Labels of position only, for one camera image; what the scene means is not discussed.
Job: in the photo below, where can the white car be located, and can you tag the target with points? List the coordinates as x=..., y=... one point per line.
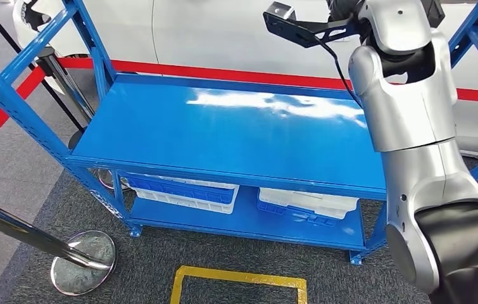
x=222, y=33

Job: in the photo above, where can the black stanchion post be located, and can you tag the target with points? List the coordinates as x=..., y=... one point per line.
x=64, y=79

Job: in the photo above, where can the blue metal shelf rack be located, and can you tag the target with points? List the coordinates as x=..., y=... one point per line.
x=222, y=134

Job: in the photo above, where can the yellow floor tape square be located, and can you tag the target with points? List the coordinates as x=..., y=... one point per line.
x=238, y=276

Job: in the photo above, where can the white plastic crate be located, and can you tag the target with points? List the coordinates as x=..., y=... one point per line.
x=188, y=206
x=180, y=181
x=305, y=199

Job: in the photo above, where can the chrome stanchion post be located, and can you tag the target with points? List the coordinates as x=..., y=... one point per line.
x=33, y=239

